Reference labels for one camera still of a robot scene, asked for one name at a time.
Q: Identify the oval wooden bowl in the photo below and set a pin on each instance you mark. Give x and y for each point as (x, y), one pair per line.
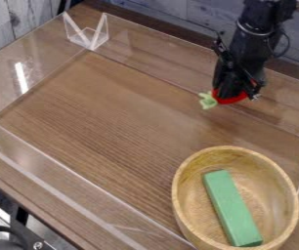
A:
(266, 188)

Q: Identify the clear acrylic table enclosure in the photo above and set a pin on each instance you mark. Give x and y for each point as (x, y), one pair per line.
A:
(98, 125)

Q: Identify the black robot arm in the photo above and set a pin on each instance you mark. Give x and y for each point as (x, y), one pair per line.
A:
(265, 13)

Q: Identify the green rectangular block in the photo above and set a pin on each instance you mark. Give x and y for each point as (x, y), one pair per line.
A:
(235, 216)

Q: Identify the black metal table bracket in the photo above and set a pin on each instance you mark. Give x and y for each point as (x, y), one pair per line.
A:
(32, 241)

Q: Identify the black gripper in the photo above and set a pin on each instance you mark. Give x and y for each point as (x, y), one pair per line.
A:
(242, 60)

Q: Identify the clear acrylic corner bracket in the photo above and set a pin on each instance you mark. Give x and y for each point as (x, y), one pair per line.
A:
(90, 38)

